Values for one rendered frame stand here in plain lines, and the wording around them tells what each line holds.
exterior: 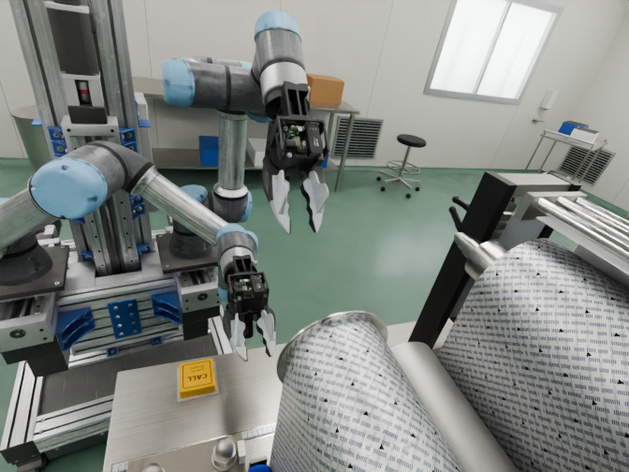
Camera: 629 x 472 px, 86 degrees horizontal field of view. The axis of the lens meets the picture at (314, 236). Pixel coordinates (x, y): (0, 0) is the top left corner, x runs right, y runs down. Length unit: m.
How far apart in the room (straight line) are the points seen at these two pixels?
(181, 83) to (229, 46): 3.18
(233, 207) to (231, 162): 0.16
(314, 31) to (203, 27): 1.07
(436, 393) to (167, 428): 0.52
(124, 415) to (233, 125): 0.77
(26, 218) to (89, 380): 0.97
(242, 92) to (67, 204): 0.42
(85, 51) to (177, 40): 2.69
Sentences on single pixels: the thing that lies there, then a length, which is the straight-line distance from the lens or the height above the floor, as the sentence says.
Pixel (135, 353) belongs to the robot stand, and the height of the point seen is 0.21.
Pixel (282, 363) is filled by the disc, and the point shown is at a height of 1.25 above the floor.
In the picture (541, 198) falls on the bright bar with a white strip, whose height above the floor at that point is 1.46.
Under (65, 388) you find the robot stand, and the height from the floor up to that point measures 0.21.
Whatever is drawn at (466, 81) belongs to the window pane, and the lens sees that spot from 5.17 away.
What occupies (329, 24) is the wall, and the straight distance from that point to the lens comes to 4.05.
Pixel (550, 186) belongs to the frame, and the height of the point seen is 1.43.
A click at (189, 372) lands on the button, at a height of 0.92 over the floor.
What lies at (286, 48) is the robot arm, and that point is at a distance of 0.60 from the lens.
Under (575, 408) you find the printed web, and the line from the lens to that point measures 0.44.
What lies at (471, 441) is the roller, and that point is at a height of 1.23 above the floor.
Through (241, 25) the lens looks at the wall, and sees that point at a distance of 3.83.
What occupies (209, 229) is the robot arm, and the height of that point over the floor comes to 1.09.
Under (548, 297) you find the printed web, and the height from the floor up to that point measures 1.39.
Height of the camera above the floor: 1.59
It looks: 32 degrees down
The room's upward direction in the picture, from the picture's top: 11 degrees clockwise
